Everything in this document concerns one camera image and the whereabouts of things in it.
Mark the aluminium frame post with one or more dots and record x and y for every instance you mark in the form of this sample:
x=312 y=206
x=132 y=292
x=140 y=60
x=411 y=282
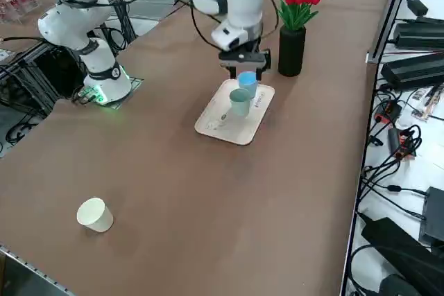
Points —
x=390 y=18

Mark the large black power supply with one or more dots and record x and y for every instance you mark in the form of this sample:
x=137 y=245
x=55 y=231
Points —
x=412 y=70
x=419 y=34

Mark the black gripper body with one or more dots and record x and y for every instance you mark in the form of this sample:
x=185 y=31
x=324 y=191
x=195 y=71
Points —
x=249 y=48

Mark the grey metal table rail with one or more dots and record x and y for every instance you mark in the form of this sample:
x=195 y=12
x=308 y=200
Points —
x=34 y=270

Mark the small black power adapter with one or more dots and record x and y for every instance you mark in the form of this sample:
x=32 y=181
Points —
x=418 y=6

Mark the printed paper leaflets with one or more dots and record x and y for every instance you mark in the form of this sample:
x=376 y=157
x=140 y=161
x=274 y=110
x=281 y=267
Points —
x=430 y=102

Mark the black metal rack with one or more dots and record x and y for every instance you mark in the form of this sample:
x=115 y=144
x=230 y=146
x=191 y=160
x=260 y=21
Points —
x=34 y=67

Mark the red black power strip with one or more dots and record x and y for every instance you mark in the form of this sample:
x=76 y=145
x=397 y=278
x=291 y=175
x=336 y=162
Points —
x=388 y=112
x=395 y=140

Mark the small green cup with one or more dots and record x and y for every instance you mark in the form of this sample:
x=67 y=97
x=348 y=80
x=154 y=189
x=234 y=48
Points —
x=240 y=107

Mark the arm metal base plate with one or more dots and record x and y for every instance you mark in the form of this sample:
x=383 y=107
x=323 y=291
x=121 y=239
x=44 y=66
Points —
x=137 y=82

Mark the small white cup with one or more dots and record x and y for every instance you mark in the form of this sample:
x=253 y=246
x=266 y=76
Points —
x=98 y=221

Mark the black box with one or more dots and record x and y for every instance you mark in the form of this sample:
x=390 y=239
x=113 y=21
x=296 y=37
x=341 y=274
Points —
x=433 y=216

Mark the small blue cup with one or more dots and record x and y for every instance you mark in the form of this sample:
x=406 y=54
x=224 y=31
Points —
x=250 y=84

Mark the black cylindrical vase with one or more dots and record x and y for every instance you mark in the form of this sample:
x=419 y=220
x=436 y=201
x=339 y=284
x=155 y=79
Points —
x=291 y=53

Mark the white tray with bear drawing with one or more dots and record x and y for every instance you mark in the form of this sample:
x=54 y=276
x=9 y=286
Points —
x=215 y=126

